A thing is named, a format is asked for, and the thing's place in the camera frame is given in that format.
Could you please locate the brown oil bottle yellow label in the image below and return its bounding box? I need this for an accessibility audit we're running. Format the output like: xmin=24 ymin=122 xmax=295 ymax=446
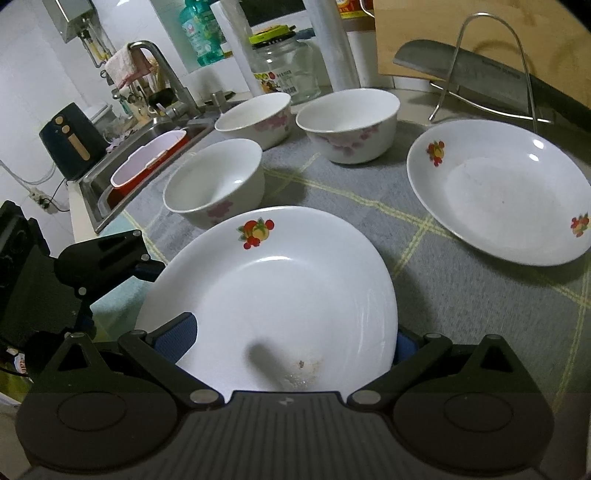
xmin=335 ymin=0 xmax=375 ymax=20

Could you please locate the utensil holder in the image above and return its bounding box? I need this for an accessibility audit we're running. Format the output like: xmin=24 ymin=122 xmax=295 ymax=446
xmin=111 ymin=69 xmax=176 ymax=121

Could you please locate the steel wall box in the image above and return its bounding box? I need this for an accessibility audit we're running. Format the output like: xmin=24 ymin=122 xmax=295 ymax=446
xmin=42 ymin=0 xmax=95 ymax=44

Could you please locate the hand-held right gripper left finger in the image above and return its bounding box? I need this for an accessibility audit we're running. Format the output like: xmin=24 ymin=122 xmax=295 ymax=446
xmin=39 ymin=313 xmax=225 ymax=409

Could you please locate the metal wire rack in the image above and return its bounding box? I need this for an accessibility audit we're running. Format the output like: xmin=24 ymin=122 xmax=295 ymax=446
xmin=429 ymin=13 xmax=555 ymax=134

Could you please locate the white bowl with pink flowers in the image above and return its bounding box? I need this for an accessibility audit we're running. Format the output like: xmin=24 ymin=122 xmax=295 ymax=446
xmin=295 ymin=89 xmax=400 ymax=164
xmin=163 ymin=138 xmax=265 ymax=230
xmin=215 ymin=92 xmax=293 ymax=151

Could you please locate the dark power cable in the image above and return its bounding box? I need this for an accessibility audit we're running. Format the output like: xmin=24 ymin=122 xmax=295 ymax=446
xmin=46 ymin=178 xmax=70 ymax=213

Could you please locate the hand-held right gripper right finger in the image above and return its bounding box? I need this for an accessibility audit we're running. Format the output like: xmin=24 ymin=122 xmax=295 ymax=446
xmin=346 ymin=325 xmax=541 ymax=409

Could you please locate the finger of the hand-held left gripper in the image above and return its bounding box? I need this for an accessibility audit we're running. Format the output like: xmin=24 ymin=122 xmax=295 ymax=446
xmin=69 ymin=300 xmax=98 ymax=335
xmin=54 ymin=229 xmax=165 ymax=301

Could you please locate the grey checked mat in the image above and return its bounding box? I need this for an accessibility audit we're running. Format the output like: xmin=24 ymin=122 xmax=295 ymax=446
xmin=99 ymin=120 xmax=591 ymax=416

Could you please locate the bamboo cutting board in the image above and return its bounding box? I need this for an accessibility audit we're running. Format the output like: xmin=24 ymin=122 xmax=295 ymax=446
xmin=372 ymin=0 xmax=591 ymax=93

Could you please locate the pink cloth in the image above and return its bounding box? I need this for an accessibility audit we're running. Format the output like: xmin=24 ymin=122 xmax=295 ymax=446
xmin=104 ymin=46 xmax=153 ymax=90

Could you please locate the white wall outlet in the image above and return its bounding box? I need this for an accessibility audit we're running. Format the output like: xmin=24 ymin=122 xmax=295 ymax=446
xmin=28 ymin=187 xmax=54 ymax=213

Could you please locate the clear cling film roll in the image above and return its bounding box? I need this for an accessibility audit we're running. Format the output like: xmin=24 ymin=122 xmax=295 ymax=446
xmin=307 ymin=0 xmax=361 ymax=90

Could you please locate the dark window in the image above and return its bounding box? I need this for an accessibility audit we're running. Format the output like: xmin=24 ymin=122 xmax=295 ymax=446
xmin=238 ymin=0 xmax=308 ymax=28

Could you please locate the white fruit-print plate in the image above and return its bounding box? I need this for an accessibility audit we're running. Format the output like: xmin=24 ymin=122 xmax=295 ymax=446
xmin=406 ymin=119 xmax=591 ymax=268

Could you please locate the glass jar with green lid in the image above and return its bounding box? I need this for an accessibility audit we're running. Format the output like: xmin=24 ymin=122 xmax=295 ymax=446
xmin=249 ymin=25 xmax=321 ymax=106

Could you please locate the steel sink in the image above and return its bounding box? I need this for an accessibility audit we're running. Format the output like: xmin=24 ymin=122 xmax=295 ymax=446
xmin=78 ymin=115 xmax=218 ymax=234

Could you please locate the red and white basin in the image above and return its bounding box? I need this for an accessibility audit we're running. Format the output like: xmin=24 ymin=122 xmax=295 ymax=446
xmin=110 ymin=130 xmax=188 ymax=204

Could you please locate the dark air fryer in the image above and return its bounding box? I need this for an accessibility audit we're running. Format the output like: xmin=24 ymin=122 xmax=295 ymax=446
xmin=39 ymin=102 xmax=108 ymax=182

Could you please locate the steel faucet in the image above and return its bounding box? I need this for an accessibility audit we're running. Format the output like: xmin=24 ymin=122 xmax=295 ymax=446
xmin=127 ymin=41 xmax=201 ymax=118

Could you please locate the steel cleaver knife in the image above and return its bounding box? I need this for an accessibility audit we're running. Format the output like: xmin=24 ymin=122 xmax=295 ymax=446
xmin=392 ymin=39 xmax=591 ymax=139

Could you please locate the white plate with food residue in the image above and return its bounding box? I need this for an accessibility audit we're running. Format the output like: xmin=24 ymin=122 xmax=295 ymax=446
xmin=135 ymin=205 xmax=399 ymax=393

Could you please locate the green dish soap bottle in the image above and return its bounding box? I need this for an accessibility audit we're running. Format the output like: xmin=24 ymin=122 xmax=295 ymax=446
xmin=179 ymin=0 xmax=227 ymax=66

